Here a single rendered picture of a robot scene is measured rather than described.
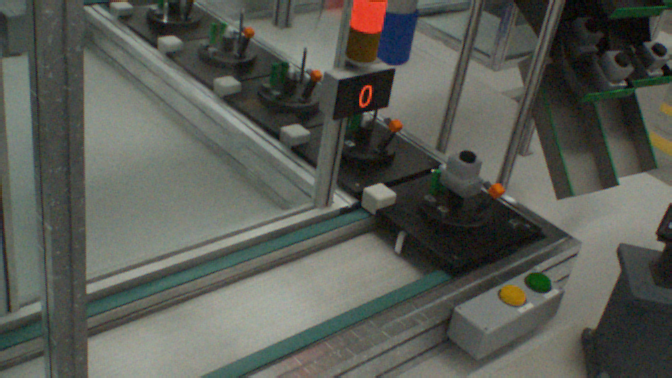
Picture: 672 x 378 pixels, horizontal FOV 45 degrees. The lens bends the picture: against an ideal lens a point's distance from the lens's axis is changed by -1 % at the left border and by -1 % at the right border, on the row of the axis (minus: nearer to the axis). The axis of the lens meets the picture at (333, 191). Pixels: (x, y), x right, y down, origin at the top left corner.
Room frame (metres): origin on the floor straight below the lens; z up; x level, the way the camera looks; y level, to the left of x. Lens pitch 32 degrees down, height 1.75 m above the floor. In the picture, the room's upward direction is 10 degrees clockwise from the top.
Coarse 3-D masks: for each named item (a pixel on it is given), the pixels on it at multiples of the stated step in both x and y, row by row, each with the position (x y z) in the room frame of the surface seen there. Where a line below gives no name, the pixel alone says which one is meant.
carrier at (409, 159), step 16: (352, 128) 1.48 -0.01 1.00; (368, 128) 1.43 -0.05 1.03; (384, 128) 1.56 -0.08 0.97; (352, 144) 1.39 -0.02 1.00; (368, 144) 1.43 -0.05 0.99; (400, 144) 1.50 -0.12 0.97; (352, 160) 1.37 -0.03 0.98; (368, 160) 1.37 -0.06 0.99; (384, 160) 1.39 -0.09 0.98; (400, 160) 1.43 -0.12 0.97; (416, 160) 1.44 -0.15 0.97; (432, 160) 1.45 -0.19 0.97; (352, 176) 1.33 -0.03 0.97; (368, 176) 1.34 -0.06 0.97; (384, 176) 1.35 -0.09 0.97; (400, 176) 1.36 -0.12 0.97; (416, 176) 1.39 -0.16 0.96; (352, 192) 1.28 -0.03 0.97
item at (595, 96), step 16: (528, 0) 1.52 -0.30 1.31; (544, 0) 1.49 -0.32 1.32; (576, 0) 1.59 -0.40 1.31; (592, 0) 1.56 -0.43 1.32; (528, 16) 1.51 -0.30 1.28; (544, 16) 1.48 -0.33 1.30; (560, 16) 1.45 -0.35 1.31; (576, 16) 1.58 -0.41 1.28; (592, 16) 1.55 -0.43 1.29; (560, 32) 1.44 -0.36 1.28; (608, 32) 1.51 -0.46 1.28; (560, 48) 1.43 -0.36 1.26; (608, 48) 1.50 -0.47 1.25; (560, 64) 1.42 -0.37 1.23; (576, 64) 1.45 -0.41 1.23; (576, 80) 1.38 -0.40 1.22; (592, 96) 1.36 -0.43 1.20; (608, 96) 1.39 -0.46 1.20; (624, 96) 1.43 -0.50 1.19
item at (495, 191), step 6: (486, 186) 1.22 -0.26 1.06; (492, 186) 1.21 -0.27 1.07; (498, 186) 1.21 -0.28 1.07; (492, 192) 1.20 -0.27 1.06; (498, 192) 1.20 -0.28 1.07; (504, 192) 1.21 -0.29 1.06; (486, 198) 1.21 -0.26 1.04; (492, 198) 1.21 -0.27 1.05; (480, 204) 1.22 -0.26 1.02; (486, 204) 1.21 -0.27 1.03; (474, 210) 1.22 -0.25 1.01; (480, 210) 1.22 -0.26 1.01
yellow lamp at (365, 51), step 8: (352, 32) 1.19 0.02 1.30; (360, 32) 1.19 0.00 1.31; (376, 32) 1.20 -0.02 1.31; (352, 40) 1.19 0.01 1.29; (360, 40) 1.19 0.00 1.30; (368, 40) 1.19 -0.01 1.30; (376, 40) 1.20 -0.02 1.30; (352, 48) 1.19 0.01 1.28; (360, 48) 1.19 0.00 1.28; (368, 48) 1.19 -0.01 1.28; (376, 48) 1.20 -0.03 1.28; (352, 56) 1.19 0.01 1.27; (360, 56) 1.19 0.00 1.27; (368, 56) 1.19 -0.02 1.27; (376, 56) 1.21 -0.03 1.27
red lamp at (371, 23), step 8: (360, 0) 1.19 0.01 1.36; (360, 8) 1.19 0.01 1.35; (368, 8) 1.19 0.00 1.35; (376, 8) 1.19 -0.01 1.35; (384, 8) 1.20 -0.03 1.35; (352, 16) 1.20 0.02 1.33; (360, 16) 1.19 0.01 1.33; (368, 16) 1.19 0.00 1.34; (376, 16) 1.19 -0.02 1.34; (384, 16) 1.21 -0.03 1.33; (352, 24) 1.20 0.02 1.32; (360, 24) 1.19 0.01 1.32; (368, 24) 1.19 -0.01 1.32; (376, 24) 1.19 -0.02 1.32; (368, 32) 1.19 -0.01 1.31
